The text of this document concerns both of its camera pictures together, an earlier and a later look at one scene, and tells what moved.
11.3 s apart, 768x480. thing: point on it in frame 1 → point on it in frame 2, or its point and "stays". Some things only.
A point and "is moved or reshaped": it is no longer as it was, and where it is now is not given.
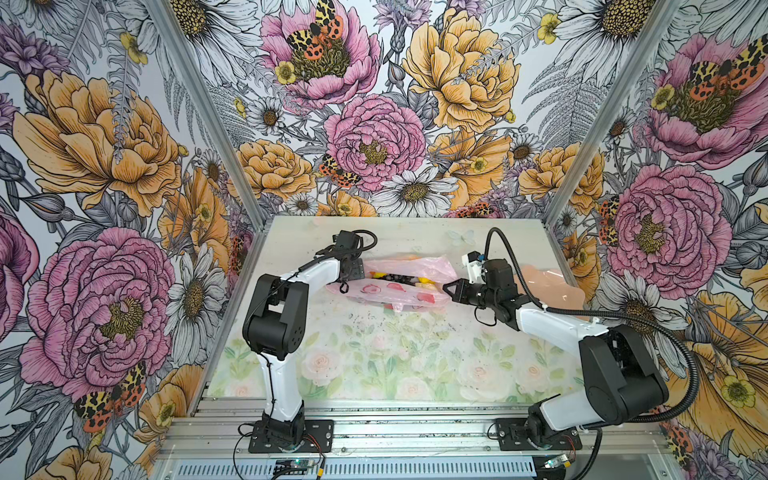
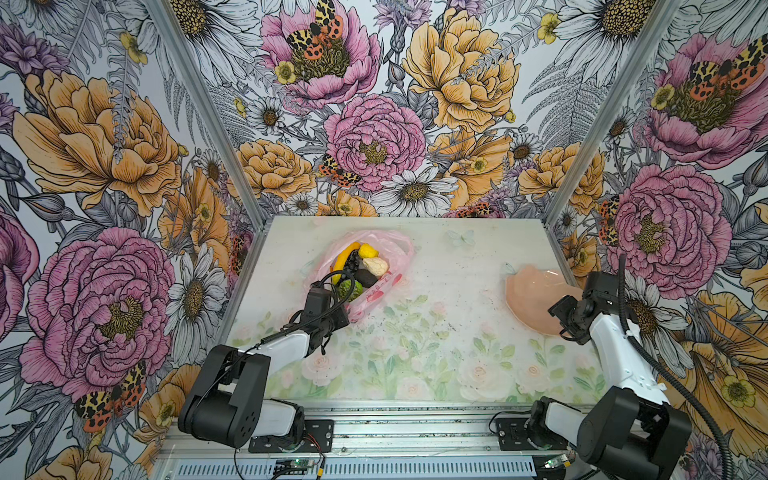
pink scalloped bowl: x=549 y=287 stays
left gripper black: x=356 y=270 → x=341 y=321
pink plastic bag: x=401 y=283 is moved or reshaped
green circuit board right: x=560 y=461 stays
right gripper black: x=463 y=285 → x=560 y=308
